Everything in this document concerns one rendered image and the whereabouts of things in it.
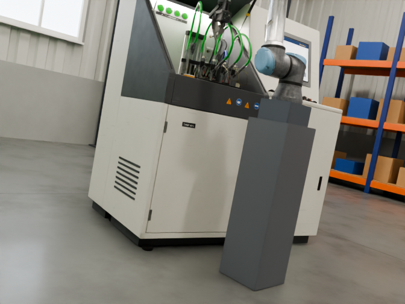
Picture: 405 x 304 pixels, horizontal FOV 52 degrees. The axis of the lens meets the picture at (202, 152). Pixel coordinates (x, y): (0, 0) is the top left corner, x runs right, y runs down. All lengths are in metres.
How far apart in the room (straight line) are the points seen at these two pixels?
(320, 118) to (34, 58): 4.38
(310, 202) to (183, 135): 1.16
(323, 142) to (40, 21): 4.43
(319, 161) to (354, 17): 7.01
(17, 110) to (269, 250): 4.73
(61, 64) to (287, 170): 4.84
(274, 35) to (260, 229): 0.90
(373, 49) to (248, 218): 6.20
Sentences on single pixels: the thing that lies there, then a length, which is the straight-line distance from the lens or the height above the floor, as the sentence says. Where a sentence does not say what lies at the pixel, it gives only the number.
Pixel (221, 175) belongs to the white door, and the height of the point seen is 0.45.
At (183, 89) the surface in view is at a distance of 2.19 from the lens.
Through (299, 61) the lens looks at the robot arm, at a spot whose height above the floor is 1.09.
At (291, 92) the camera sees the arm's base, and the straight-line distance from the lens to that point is 2.03.
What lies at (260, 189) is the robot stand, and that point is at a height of 0.47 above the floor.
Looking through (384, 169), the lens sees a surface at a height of 0.44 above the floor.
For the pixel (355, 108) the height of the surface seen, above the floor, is 1.38.
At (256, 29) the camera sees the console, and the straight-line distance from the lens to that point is 2.89.
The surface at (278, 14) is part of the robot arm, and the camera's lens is 2.04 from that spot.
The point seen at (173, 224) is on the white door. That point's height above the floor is 0.15.
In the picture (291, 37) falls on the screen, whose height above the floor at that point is 1.42.
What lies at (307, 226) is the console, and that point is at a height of 0.14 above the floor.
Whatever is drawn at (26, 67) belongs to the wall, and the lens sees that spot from 6.18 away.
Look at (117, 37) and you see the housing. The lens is 2.88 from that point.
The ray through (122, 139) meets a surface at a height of 0.53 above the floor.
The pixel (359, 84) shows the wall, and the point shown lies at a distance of 9.24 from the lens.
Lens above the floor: 0.76
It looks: 5 degrees down
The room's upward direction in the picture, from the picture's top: 11 degrees clockwise
